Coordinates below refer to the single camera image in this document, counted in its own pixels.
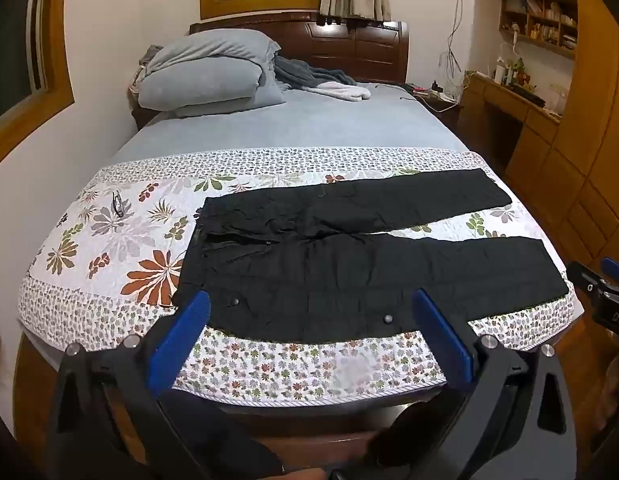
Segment wooden desk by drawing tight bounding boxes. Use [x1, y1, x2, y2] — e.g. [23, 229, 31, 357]
[461, 70, 563, 173]

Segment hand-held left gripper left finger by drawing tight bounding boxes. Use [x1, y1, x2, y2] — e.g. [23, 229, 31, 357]
[47, 290, 286, 480]

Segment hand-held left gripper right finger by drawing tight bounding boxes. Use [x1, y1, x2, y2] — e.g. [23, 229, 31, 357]
[369, 288, 578, 480]

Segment grey bed sheet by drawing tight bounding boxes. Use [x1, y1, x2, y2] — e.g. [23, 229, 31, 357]
[108, 82, 470, 161]

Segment dark wooden headboard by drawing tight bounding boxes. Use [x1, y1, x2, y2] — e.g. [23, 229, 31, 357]
[190, 19, 410, 85]

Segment hanging wall cables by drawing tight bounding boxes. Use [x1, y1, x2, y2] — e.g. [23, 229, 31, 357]
[438, 0, 471, 101]

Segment wooden wall shelf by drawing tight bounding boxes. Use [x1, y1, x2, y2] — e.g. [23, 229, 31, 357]
[498, 0, 578, 60]

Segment black keyboard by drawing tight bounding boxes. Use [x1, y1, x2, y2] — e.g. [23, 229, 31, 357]
[511, 83, 548, 107]

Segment white fluffy towel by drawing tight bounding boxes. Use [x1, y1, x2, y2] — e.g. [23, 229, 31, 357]
[304, 81, 373, 104]

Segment grey pillows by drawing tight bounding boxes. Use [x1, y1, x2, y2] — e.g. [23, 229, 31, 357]
[138, 29, 286, 120]

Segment floral quilt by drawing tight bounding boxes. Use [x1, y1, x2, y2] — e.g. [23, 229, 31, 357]
[17, 146, 580, 407]

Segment grey knit blanket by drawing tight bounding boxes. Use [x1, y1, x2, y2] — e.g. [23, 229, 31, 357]
[272, 55, 359, 92]

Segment wooden nightstand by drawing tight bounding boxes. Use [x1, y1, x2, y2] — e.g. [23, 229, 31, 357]
[404, 82, 463, 133]

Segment black pants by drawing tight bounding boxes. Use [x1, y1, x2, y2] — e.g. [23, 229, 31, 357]
[172, 169, 570, 343]

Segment large wooden framed window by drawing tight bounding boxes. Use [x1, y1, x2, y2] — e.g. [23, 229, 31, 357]
[0, 0, 76, 173]

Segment wooden wardrobe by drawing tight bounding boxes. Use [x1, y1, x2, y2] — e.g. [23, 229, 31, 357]
[504, 0, 619, 311]

